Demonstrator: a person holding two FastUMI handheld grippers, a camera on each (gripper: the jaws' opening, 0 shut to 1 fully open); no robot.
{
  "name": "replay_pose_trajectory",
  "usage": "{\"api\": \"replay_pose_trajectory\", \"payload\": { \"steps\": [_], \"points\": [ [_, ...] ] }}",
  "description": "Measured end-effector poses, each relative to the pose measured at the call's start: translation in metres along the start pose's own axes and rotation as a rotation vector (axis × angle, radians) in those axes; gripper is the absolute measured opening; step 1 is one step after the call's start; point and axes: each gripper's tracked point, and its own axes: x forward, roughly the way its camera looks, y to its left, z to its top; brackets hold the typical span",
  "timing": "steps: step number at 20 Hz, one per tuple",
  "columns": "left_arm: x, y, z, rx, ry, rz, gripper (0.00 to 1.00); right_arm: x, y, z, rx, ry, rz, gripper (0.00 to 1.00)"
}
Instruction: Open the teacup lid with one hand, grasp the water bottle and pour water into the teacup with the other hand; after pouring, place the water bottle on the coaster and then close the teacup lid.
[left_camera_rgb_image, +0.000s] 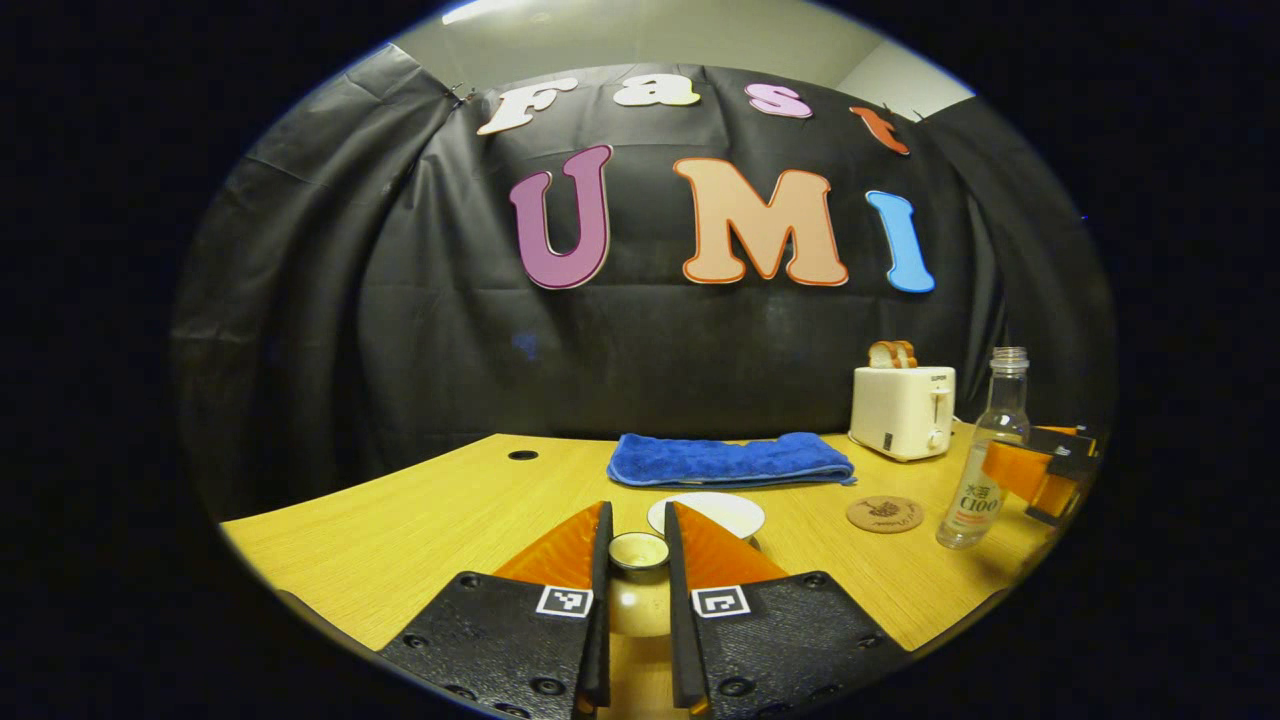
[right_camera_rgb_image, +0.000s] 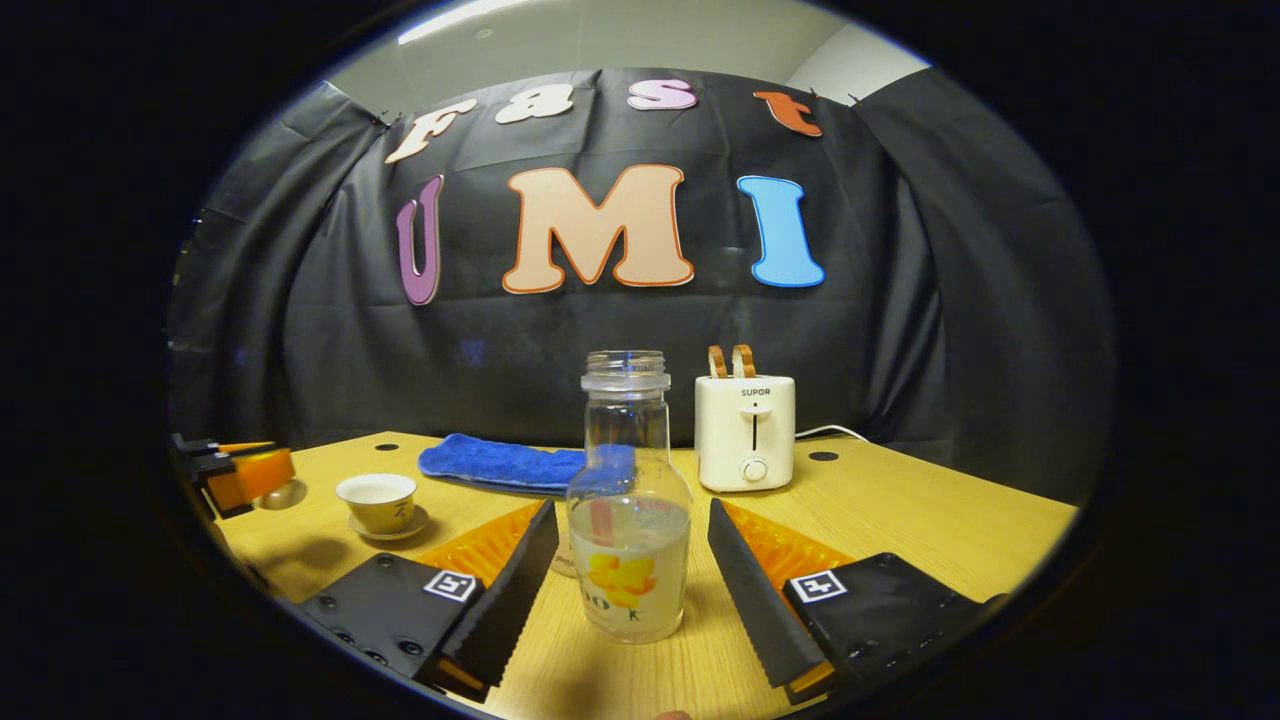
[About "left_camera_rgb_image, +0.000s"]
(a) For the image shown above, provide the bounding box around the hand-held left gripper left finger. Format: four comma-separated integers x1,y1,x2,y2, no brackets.
378,501,613,720

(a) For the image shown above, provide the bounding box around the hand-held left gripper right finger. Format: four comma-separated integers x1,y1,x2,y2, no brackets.
664,501,911,720

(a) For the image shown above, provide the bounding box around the yellow teacup lid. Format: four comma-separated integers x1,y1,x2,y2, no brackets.
607,531,673,638

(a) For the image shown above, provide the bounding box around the clear plastic water bottle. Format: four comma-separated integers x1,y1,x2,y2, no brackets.
936,346,1031,550

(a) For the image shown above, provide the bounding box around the yellow ceramic teacup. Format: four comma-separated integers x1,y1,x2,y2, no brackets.
647,491,766,542

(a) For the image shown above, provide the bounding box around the round brown coaster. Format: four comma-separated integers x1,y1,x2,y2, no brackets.
846,495,925,534

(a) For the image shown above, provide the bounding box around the white toaster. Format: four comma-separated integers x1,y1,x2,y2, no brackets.
849,365,957,463

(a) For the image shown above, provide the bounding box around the blue folded towel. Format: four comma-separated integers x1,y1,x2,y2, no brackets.
607,432,857,489

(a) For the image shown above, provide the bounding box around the black backdrop cloth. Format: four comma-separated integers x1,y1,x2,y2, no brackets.
170,45,1116,521

